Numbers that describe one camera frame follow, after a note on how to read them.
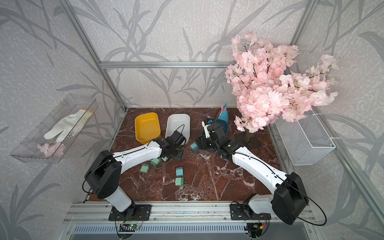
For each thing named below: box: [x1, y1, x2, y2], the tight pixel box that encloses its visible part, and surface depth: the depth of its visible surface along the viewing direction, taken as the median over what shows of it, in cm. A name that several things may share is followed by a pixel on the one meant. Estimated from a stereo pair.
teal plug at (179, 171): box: [175, 167, 184, 177], surface depth 88 cm
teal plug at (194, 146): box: [190, 142, 199, 152], surface depth 98 cm
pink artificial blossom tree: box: [225, 31, 339, 144], surface depth 57 cm
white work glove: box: [43, 109, 94, 143], surface depth 68 cm
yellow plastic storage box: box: [134, 112, 161, 145], surface depth 108 cm
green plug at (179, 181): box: [175, 177, 184, 186], surface depth 84 cm
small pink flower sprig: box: [37, 141, 66, 158], surface depth 60 cm
